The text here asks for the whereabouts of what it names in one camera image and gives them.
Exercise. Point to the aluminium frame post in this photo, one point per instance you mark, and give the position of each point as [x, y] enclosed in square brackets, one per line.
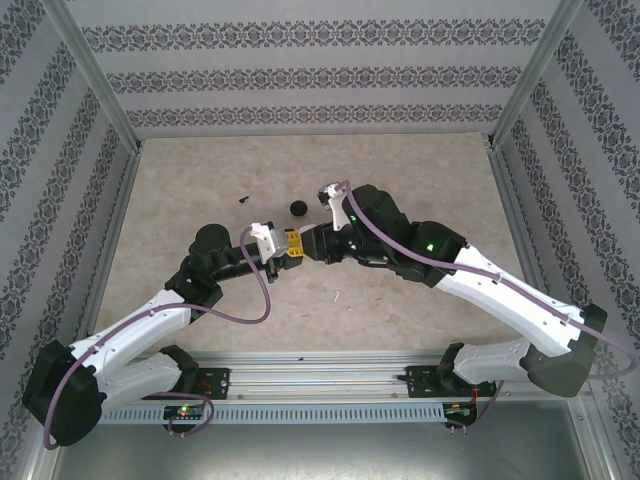
[537, 75]
[95, 75]

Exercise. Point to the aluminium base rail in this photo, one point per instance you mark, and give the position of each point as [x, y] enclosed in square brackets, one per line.
[320, 375]

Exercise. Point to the small circuit board green light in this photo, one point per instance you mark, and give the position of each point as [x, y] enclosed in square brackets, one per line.
[185, 411]

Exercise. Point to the aluminium side rail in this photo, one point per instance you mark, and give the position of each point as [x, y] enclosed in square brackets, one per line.
[515, 200]
[125, 200]

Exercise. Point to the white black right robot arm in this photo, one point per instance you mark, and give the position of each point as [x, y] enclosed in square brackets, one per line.
[510, 300]

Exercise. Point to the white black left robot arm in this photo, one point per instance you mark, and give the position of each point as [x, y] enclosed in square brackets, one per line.
[130, 325]

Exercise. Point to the grey metal sheet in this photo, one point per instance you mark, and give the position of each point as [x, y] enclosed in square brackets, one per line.
[320, 455]

